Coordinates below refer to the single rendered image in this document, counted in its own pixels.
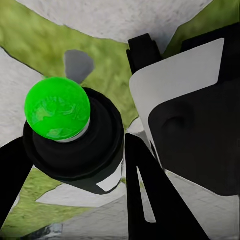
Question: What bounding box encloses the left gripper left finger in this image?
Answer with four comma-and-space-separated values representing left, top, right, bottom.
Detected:
0, 136, 34, 229

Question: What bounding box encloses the insectifuge atomizer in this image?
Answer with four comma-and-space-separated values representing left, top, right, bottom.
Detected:
23, 49, 126, 195

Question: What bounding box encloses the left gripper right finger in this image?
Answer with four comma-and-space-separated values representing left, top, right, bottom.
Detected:
124, 133, 210, 240

